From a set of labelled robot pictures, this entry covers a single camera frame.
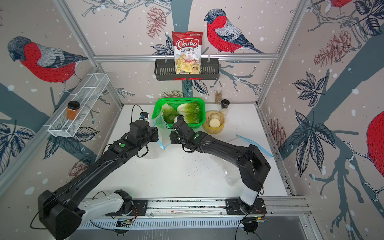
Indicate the red cassava chips bag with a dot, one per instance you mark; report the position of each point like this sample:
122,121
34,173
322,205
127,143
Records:
187,52

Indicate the white bun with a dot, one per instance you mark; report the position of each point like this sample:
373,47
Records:
214,123
215,116

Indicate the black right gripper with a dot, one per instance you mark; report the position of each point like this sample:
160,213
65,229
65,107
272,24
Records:
172,138

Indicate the white bun back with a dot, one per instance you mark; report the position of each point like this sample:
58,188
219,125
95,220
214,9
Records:
215,116

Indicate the black top pepper grinder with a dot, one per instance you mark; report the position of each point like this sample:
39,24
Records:
224,107

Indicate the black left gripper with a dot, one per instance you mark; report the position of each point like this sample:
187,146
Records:
154,131

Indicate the orange spice jar black lid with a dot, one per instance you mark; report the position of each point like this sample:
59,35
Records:
72,110

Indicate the glass spice shaker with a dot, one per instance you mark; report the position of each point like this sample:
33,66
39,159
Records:
218,97

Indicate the small chinese cabbage left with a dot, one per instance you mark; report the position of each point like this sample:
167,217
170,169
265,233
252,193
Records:
169,113

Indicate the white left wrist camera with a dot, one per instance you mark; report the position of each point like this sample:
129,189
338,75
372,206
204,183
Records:
144,116

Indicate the black hanging wall basket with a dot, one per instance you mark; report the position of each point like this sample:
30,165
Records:
165,71

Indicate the clear zipper bag blue seal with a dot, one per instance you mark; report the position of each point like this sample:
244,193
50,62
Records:
157,148

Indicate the green plastic basket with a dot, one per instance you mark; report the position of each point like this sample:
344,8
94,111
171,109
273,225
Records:
175,102

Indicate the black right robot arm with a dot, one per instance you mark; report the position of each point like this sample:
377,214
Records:
252,165

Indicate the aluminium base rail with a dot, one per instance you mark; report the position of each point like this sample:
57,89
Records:
184,213

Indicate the white wire wall shelf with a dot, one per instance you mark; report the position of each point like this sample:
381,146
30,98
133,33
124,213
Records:
89,92

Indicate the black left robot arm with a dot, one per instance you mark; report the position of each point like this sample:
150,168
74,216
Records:
60,211

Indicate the white bun front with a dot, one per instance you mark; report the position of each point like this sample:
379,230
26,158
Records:
214,123

